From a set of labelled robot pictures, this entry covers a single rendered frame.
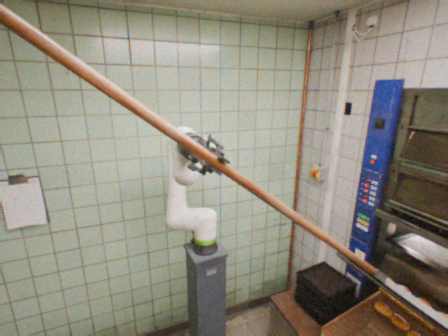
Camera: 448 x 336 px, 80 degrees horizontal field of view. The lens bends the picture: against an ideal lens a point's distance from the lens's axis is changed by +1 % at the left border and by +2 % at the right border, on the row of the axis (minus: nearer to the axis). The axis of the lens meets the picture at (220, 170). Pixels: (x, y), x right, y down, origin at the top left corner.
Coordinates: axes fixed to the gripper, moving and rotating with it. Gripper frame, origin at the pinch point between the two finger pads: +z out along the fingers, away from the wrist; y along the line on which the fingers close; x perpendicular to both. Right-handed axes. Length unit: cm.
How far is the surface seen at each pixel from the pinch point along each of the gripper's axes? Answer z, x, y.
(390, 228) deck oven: -32, -143, -28
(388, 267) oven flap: -27, -156, -7
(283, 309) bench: -60, -141, 59
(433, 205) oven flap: -11, -124, -46
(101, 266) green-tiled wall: -125, -32, 111
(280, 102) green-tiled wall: -123, -79, -71
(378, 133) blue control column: -48, -103, -71
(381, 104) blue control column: -49, -93, -84
